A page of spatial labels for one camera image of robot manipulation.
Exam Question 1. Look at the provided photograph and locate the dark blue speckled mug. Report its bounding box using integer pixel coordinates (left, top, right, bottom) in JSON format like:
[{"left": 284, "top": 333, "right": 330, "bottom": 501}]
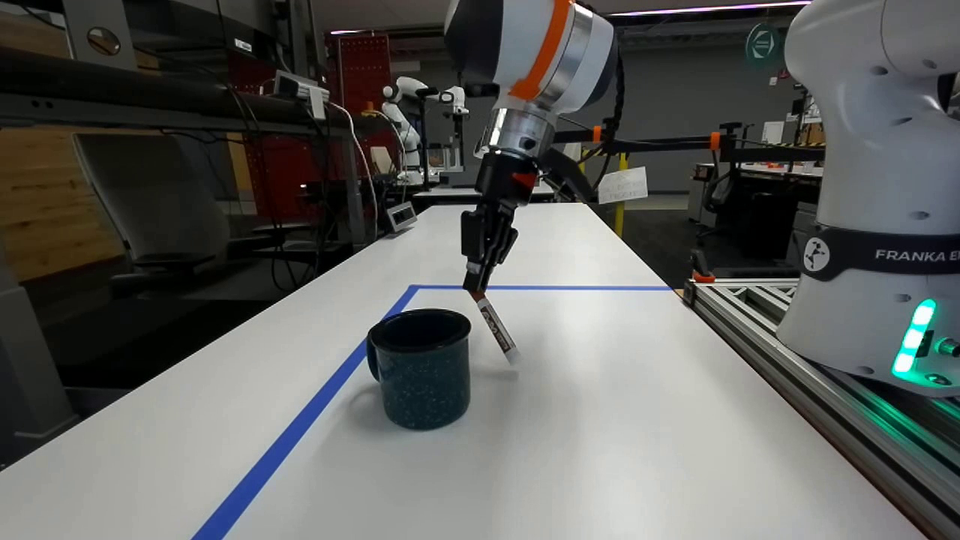
[{"left": 363, "top": 307, "right": 473, "bottom": 436}]

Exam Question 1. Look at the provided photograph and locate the white paper sign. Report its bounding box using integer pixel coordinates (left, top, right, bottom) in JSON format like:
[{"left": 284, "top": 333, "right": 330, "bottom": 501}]
[{"left": 594, "top": 162, "right": 651, "bottom": 210}]

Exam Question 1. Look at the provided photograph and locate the red cabinet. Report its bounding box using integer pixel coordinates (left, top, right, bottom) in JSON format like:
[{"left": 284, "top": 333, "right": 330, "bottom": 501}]
[{"left": 328, "top": 28, "right": 397, "bottom": 129}]

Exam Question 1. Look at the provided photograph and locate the aluminium rail frame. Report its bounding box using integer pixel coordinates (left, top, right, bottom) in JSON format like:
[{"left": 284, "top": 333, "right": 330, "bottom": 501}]
[{"left": 681, "top": 275, "right": 960, "bottom": 540}]

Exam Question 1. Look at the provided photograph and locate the black articulated camera mount arm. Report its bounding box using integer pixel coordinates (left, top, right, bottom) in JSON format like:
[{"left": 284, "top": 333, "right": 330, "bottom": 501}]
[{"left": 552, "top": 121, "right": 835, "bottom": 167}]

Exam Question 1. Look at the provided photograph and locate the small grey device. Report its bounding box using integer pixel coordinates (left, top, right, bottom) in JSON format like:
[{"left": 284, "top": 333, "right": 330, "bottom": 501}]
[{"left": 381, "top": 198, "right": 421, "bottom": 236}]

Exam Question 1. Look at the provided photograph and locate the black chair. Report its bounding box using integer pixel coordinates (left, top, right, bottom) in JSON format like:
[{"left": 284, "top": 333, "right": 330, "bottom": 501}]
[{"left": 70, "top": 129, "right": 233, "bottom": 295}]

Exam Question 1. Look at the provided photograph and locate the blue tape strip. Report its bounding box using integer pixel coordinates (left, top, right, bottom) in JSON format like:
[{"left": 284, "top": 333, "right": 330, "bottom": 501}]
[
  {"left": 192, "top": 282, "right": 424, "bottom": 540},
  {"left": 407, "top": 282, "right": 676, "bottom": 296}
]

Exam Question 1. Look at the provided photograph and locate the yellow post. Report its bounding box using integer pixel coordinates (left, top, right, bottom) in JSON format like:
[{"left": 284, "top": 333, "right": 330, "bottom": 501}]
[{"left": 613, "top": 146, "right": 629, "bottom": 241}]

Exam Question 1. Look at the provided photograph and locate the white box on shelf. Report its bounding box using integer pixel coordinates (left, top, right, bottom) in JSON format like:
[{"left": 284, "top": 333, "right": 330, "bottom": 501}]
[{"left": 266, "top": 66, "right": 335, "bottom": 126}]

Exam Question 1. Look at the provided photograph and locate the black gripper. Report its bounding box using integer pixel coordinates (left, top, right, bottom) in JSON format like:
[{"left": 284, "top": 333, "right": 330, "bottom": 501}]
[{"left": 458, "top": 146, "right": 539, "bottom": 299}]

